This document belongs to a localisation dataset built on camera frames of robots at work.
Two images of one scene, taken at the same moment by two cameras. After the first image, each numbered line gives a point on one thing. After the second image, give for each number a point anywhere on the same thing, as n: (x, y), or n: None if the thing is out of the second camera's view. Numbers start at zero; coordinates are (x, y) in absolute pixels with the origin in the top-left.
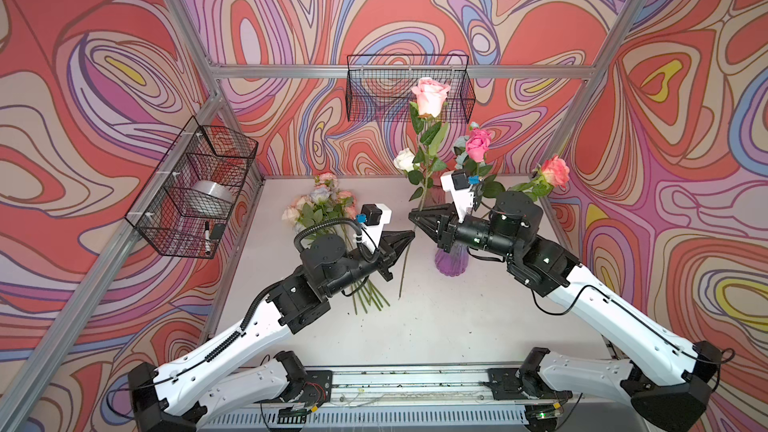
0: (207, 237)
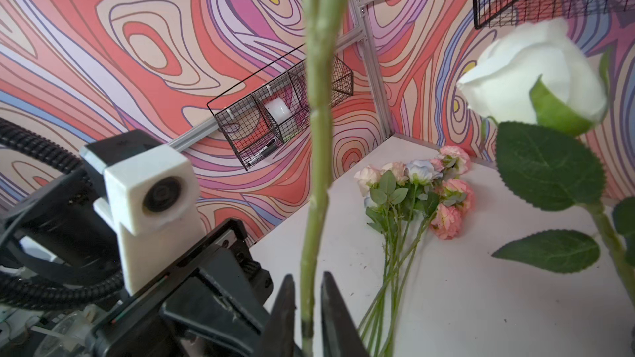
0: (266, 149)
